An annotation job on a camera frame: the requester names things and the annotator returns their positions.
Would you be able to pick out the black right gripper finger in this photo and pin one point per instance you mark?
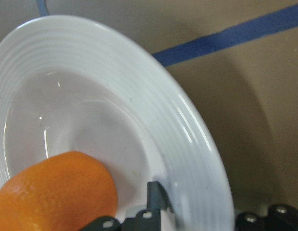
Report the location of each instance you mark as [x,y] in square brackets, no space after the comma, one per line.
[157,197]

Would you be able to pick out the white ribbed plate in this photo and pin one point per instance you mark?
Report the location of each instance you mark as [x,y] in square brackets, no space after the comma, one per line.
[72,84]

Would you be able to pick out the orange mandarin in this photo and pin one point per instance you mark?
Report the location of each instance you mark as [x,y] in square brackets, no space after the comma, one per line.
[62,193]

